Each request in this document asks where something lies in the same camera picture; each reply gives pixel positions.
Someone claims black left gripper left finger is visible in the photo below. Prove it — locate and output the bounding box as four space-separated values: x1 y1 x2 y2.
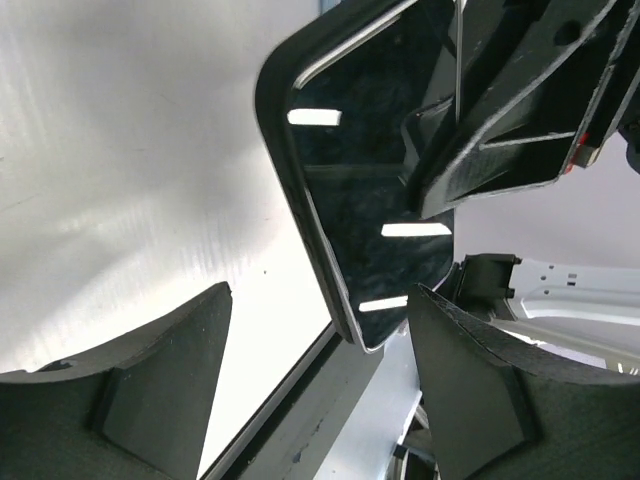
1 282 233 479

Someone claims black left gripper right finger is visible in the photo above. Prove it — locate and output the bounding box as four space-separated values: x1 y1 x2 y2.
408 285 639 479

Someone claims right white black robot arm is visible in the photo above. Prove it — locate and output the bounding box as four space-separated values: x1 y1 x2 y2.
407 1 639 374

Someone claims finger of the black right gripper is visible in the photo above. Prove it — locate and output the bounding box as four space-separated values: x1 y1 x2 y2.
457 1 560 135
407 1 639 218

